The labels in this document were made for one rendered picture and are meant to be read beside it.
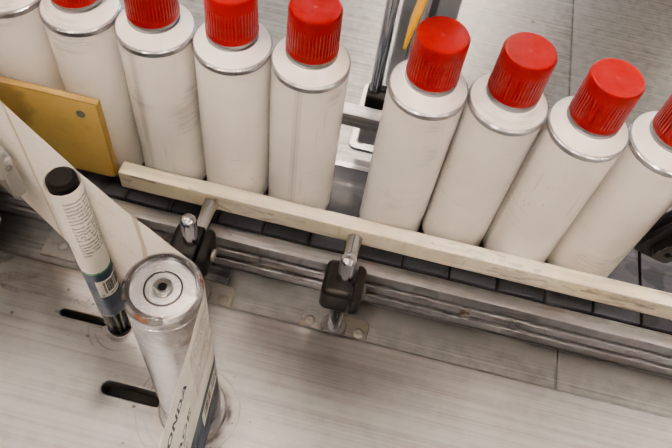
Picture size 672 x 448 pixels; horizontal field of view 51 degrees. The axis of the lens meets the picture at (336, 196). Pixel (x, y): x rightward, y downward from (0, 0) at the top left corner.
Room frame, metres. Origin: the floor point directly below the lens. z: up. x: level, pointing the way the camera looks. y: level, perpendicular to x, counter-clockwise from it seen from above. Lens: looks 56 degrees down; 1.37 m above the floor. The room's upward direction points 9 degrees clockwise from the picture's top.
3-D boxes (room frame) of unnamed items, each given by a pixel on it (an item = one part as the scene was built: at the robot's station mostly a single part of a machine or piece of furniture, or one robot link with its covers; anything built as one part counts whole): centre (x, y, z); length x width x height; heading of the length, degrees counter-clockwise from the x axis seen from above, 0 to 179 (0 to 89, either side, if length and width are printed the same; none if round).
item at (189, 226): (0.26, 0.10, 0.89); 0.06 x 0.03 x 0.12; 175
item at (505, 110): (0.32, -0.10, 0.98); 0.05 x 0.05 x 0.20
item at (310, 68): (0.32, 0.03, 0.98); 0.05 x 0.05 x 0.20
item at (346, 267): (0.23, -0.02, 0.89); 0.03 x 0.03 x 0.12; 85
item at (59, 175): (0.19, 0.14, 0.97); 0.02 x 0.02 x 0.19
